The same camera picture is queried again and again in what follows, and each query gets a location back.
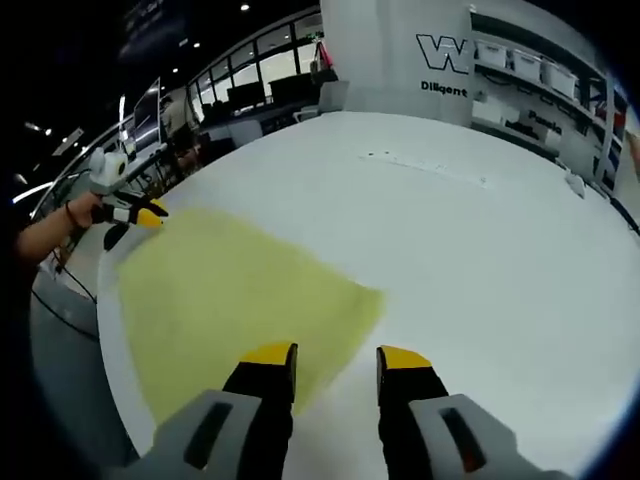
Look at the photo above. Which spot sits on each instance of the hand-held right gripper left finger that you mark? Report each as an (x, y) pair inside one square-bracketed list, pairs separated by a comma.
[(220, 440)]

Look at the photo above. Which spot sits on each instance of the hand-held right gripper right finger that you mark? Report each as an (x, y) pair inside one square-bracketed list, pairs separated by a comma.
[(440, 440)]

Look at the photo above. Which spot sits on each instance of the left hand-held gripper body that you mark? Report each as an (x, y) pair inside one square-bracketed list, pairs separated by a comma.
[(107, 172)]

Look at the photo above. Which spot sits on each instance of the yellow blue black garment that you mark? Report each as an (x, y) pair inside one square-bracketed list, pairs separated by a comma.
[(225, 300)]

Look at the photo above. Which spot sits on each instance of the person's left hand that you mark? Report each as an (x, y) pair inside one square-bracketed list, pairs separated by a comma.
[(92, 210)]

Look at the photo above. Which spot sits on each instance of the black wrist band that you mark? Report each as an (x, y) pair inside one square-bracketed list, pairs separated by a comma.
[(71, 216)]

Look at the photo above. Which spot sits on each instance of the large tilted monitor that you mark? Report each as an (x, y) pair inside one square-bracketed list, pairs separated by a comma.
[(147, 115)]

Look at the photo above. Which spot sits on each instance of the white desk with dark panel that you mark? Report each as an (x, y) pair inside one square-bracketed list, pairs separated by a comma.
[(232, 131)]

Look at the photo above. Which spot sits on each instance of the black computer monitor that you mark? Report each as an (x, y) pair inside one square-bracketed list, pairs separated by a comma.
[(246, 95), (291, 89)]

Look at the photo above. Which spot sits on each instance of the dark hanging banner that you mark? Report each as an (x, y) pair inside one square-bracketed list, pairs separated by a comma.
[(155, 30)]

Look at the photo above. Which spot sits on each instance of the grey chair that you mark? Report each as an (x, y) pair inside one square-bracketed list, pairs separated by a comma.
[(335, 97)]

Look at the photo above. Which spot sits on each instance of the pink grey hanging bag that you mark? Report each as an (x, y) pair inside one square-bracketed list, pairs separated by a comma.
[(323, 67)]

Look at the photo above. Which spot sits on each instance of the small white object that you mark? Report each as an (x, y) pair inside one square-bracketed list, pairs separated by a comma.
[(575, 183)]

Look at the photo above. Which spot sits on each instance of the white box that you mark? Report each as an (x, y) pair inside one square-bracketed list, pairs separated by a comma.
[(489, 112)]

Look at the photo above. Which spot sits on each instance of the grey metal shelving rack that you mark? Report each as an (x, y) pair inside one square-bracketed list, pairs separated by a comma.
[(605, 115)]

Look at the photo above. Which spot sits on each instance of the white storage bin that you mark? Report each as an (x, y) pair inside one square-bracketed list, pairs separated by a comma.
[(561, 77), (527, 65), (491, 52)]

